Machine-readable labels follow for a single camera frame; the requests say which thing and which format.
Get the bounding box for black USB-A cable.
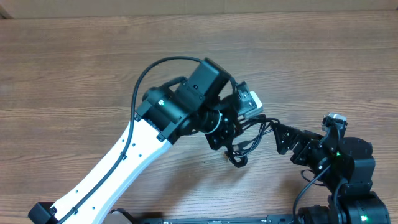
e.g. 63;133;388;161
223;114;280;169

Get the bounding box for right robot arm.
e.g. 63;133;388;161
273;121;391;223

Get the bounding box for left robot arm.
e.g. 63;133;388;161
28;58;262;223

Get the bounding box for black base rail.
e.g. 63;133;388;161
131;215;294;224

